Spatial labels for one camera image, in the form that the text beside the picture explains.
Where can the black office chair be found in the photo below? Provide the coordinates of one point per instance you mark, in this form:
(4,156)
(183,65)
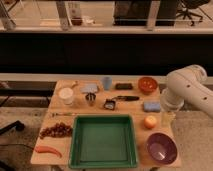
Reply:
(186,7)

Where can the black handled tool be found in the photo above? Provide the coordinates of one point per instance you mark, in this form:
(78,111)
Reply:
(126,98)

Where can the white cup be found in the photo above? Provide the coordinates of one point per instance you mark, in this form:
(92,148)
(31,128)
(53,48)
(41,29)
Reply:
(66,95)

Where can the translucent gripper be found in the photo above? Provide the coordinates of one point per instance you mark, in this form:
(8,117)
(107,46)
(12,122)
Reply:
(167,118)

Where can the purple bowl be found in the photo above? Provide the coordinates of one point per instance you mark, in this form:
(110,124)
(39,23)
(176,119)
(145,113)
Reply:
(161,148)

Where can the blue cup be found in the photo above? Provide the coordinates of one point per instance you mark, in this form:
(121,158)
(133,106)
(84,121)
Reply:
(106,82)

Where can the blue sponge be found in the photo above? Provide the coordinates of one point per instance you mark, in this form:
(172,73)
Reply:
(151,106)

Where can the green plastic tray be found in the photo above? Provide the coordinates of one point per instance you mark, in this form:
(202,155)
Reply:
(103,142)

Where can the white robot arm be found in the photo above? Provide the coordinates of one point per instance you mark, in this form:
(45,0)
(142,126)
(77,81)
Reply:
(182,85)

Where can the small tan object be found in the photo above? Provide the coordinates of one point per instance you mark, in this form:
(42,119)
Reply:
(73,84)

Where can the red bowl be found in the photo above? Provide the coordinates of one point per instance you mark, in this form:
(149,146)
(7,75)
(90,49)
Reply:
(147,85)

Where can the orange fruit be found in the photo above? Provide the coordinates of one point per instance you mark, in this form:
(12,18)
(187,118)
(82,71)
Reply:
(150,122)

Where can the bunch of red grapes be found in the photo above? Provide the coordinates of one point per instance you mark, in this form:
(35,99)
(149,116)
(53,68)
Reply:
(58,130)

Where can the orange carrot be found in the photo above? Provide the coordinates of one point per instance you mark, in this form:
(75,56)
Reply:
(47,149)

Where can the dark rectangular block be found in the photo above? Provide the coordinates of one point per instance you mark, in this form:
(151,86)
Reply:
(123,86)

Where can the small metal cup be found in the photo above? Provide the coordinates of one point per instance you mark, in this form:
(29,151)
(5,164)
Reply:
(90,98)

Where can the small black square object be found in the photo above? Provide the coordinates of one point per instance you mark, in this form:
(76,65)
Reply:
(110,104)

